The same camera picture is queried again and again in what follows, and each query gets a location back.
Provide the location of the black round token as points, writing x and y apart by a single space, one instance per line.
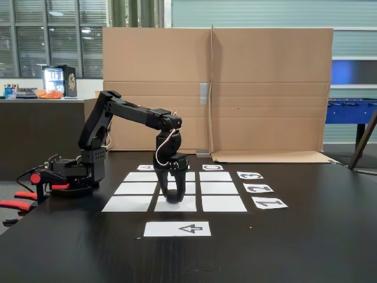
173 197

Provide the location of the white nine-square grid sheet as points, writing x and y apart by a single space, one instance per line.
219 203

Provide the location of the paper sheet letter A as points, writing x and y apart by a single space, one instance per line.
144 167

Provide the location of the grey tape strip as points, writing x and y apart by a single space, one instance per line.
203 154
204 93

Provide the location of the white arrow paper sheet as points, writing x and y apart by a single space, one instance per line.
159 229

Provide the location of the paper sheet number 3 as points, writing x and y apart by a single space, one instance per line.
250 175

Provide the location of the paper sheet number 2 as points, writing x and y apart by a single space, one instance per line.
258 188

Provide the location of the paper sheet number 1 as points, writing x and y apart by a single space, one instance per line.
269 203

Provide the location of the red black bar clamp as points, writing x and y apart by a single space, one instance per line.
50 178
17 204

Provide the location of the large brown cardboard screen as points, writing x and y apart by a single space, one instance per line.
265 88

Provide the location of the black mini fridge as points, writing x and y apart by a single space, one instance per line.
69 81

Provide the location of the orange snack bag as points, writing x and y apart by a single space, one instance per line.
50 94

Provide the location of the dark brown counter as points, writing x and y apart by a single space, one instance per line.
23 132

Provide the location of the blue foosball table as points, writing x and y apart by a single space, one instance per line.
347 113

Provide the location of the dark slanted stand leg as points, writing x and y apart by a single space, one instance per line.
362 144

